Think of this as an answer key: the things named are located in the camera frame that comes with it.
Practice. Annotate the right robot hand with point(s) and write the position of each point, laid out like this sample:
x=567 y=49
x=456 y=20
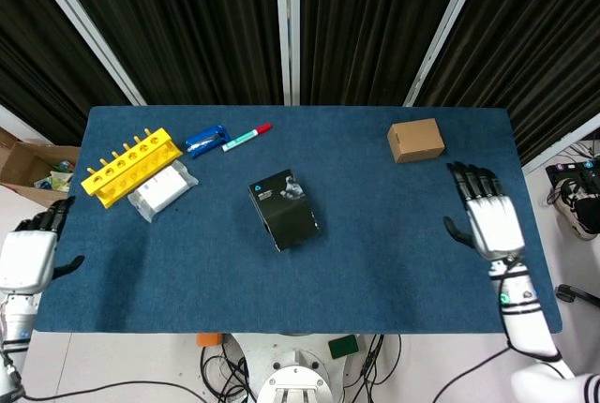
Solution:
x=497 y=225

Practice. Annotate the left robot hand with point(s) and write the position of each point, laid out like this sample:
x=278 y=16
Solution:
x=25 y=258

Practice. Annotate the black cardboard folding box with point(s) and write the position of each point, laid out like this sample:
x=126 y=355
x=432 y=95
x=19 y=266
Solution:
x=286 y=215

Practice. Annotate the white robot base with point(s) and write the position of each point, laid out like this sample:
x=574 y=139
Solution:
x=295 y=375

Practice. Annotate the small brown cardboard box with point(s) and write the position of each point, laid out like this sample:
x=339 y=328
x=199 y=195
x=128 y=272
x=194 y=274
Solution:
x=417 y=140

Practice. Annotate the open brown carton with trash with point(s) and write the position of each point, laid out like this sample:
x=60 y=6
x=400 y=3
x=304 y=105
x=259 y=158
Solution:
x=28 y=173

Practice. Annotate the black chair base leg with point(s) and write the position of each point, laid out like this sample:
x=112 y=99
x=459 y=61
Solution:
x=574 y=293

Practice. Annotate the yellow test tube rack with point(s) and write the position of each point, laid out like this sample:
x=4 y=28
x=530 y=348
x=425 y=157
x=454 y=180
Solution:
x=126 y=168

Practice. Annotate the white plastic wrapped pack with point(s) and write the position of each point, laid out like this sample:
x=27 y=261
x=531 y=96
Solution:
x=161 y=189

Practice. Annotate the blue fabric table mat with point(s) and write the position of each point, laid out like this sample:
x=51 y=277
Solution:
x=187 y=272

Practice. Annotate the blue stapler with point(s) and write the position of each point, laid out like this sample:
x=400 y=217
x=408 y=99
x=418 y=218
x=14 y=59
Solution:
x=204 y=140

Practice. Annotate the red capped marker pen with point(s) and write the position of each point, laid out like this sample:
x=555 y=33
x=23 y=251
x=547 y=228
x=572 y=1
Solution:
x=244 y=138

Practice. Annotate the black pleated curtain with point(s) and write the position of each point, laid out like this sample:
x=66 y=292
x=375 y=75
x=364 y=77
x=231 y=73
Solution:
x=211 y=23

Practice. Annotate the white metal frame post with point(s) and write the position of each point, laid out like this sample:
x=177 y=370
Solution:
x=562 y=143
x=447 y=23
x=82 y=23
x=9 y=119
x=282 y=23

